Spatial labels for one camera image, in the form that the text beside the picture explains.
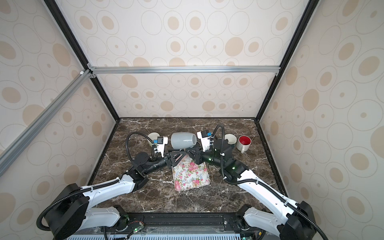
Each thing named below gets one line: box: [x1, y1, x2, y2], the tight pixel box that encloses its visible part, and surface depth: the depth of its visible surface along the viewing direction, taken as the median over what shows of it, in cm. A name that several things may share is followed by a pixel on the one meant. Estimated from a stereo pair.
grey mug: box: [170, 132, 197, 150], surface depth 69 cm
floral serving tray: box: [172, 154, 211, 192], surface depth 90 cm
